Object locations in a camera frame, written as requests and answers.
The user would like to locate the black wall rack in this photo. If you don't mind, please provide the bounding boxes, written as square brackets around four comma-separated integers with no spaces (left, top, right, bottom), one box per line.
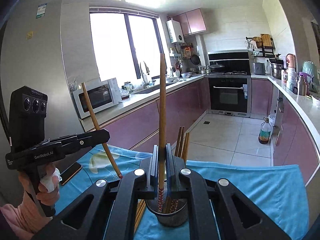
[246,37,276,57]

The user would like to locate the black range hood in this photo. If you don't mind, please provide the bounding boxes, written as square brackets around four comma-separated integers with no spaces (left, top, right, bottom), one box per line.
[208,51,251,76]

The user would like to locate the pink electric kettle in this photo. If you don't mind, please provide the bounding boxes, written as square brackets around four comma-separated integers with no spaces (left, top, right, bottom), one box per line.
[286,53,297,68]

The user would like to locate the white water heater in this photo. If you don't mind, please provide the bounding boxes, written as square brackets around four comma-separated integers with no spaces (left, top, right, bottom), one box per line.
[166,19,185,44]

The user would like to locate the steel flask with purple lid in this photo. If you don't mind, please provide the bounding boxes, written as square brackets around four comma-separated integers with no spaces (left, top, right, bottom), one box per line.
[296,72,308,96]

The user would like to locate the white kitchen countertop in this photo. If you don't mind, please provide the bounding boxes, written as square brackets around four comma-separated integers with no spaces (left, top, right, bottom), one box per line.
[82,74,205,128]
[251,73,320,155]

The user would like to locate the person's left hand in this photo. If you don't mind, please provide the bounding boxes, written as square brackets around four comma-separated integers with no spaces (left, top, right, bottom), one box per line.
[18,162,62,202]

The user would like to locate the white bottle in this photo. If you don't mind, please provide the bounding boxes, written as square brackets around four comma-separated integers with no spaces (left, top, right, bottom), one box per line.
[286,67,297,90]

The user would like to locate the grey refrigerator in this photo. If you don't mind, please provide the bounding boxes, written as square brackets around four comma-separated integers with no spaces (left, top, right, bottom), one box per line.
[0,0,102,200]

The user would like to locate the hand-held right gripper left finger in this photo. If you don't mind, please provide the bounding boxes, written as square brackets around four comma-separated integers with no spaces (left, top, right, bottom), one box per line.
[32,144,160,240]

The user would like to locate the white tissue wad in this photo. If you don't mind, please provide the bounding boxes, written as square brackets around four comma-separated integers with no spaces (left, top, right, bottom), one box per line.
[41,169,62,193]

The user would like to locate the white microwave oven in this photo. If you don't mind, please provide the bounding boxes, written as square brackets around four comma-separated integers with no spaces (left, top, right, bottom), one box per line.
[72,77,120,120]

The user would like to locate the smartphone with brown edge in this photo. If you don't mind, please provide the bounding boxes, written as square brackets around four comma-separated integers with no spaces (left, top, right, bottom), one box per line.
[59,162,83,186]

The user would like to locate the plastic cooking oil bottle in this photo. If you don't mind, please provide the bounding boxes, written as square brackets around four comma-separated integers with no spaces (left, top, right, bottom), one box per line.
[258,117,273,145]

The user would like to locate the pink upper wall cabinet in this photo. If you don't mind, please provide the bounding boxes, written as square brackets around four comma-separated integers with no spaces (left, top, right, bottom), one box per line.
[172,8,207,36]

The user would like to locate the pale green bag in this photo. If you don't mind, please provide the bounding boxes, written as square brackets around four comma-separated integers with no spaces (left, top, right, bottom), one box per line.
[302,60,320,93]

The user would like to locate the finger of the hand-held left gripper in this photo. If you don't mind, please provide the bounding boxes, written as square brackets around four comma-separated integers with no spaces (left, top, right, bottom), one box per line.
[46,134,83,144]
[61,129,111,153]

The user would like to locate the blue floral tablecloth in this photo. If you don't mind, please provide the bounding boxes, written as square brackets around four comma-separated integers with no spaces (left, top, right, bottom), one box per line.
[54,144,307,240]

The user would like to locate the steel kitchen sink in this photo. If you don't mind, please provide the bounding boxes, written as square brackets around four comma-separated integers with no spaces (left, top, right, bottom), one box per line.
[132,82,175,95]

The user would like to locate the black mesh utensil holder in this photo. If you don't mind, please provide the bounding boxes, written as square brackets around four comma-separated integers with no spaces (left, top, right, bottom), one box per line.
[145,197,188,227]

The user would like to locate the kitchen window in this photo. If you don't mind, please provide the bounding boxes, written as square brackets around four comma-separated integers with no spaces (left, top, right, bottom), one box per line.
[89,8,167,82]

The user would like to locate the black built-in oven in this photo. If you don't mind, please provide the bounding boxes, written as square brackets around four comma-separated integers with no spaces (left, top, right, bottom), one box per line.
[208,76,252,118]

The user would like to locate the pink lower kitchen cabinets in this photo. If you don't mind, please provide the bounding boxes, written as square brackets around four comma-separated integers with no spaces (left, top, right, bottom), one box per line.
[251,77,320,188]
[96,76,209,153]

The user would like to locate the steel steamer pot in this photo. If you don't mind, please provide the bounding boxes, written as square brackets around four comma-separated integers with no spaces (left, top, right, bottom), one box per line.
[269,58,285,80]

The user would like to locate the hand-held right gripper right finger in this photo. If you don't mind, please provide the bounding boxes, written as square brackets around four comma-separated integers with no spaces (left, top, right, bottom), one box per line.
[166,144,292,240]

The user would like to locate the wooden cutting board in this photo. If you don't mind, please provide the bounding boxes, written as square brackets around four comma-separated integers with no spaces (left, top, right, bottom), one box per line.
[261,34,272,48]

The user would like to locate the black wok with lid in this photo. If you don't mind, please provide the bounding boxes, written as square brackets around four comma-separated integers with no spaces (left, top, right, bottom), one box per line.
[209,63,225,74]

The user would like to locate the person's left forearm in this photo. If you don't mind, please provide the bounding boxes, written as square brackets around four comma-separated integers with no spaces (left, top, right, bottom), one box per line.
[0,192,54,240]

